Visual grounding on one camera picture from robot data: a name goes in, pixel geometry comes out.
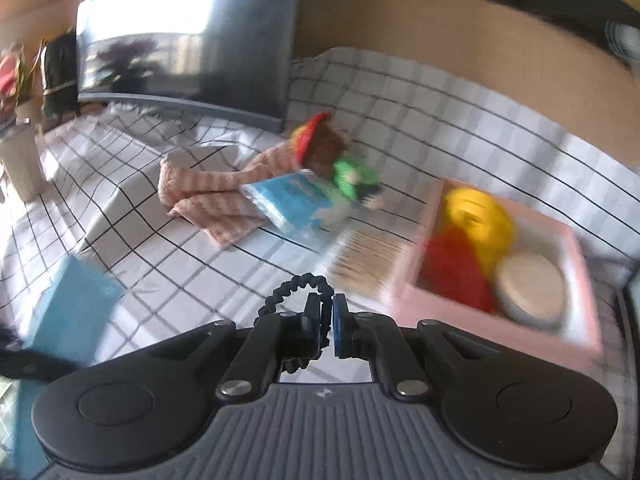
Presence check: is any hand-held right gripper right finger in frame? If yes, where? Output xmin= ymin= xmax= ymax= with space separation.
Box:
xmin=334 ymin=293 xmax=501 ymax=403

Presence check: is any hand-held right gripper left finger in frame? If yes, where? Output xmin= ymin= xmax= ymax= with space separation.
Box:
xmin=150 ymin=292 xmax=334 ymax=403

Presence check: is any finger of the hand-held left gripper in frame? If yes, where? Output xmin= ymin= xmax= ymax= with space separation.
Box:
xmin=0 ymin=322 xmax=76 ymax=383

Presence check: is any black hair tie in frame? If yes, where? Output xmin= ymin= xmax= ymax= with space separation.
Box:
xmin=254 ymin=272 xmax=335 ymax=376

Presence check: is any blue face mask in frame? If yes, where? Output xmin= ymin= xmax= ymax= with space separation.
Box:
xmin=22 ymin=254 xmax=125 ymax=363

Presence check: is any clear cotton swab box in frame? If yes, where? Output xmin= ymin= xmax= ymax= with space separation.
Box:
xmin=325 ymin=230 xmax=427 ymax=302

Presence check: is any red fuzzy cloth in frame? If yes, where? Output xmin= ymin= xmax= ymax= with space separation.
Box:
xmin=424 ymin=227 xmax=497 ymax=313

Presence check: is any blue white packet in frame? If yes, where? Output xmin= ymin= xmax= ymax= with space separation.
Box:
xmin=240 ymin=170 xmax=351 ymax=252

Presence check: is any pink cardboard box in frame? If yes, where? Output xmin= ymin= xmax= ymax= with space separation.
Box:
xmin=387 ymin=176 xmax=603 ymax=371

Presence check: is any pink striped fleece towel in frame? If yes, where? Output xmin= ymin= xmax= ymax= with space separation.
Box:
xmin=159 ymin=145 xmax=298 ymax=248

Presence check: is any yellow plastic toy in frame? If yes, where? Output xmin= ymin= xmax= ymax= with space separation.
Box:
xmin=442 ymin=187 xmax=516 ymax=266

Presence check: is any crocheted doll with red hat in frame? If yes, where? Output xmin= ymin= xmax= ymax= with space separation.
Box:
xmin=290 ymin=112 xmax=386 ymax=211

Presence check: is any black white checkered tablecloth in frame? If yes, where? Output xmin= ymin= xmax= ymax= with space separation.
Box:
xmin=0 ymin=47 xmax=640 ymax=480

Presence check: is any white cup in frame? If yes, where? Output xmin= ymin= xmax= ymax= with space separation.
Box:
xmin=0 ymin=120 xmax=47 ymax=202

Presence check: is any potted plant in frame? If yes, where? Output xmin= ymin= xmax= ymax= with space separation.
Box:
xmin=0 ymin=40 xmax=48 ymax=122

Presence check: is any black object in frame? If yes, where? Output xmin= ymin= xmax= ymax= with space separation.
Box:
xmin=40 ymin=32 xmax=79 ymax=117

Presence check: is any glass panel computer case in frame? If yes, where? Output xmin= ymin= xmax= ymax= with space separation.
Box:
xmin=617 ymin=275 xmax=640 ymax=461

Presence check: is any dark computer monitor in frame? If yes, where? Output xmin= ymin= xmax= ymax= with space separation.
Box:
xmin=75 ymin=0 xmax=303 ymax=133

